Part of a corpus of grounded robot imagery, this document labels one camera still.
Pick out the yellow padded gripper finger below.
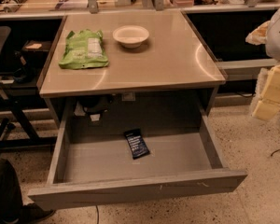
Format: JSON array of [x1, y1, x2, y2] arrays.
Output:
[[245, 21, 270, 46], [251, 64, 280, 121]]

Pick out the dark blue rxbar wrapper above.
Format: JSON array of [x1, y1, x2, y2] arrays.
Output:
[[124, 129, 150, 160]]

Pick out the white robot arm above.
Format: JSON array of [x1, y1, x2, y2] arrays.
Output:
[[245, 8, 280, 120]]

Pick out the grey counter cabinet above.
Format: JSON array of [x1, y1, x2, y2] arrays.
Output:
[[38, 10, 225, 122]]

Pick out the grey open drawer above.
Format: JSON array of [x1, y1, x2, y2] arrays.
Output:
[[28, 104, 246, 209]]

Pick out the white paper bowl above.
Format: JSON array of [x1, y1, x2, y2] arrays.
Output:
[[113, 25, 149, 49]]

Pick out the green snack bag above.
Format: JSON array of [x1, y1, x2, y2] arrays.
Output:
[[59, 29, 109, 70]]

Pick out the black box on shelf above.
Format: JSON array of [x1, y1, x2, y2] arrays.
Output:
[[21, 40, 52, 63]]

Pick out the black coiled tool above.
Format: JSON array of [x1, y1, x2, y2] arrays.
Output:
[[3, 0, 28, 13]]

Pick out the dark shoe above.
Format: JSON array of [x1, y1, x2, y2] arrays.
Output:
[[18, 203, 55, 224]]

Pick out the person's dark trouser leg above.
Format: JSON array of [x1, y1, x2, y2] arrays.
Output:
[[0, 159, 22, 224]]

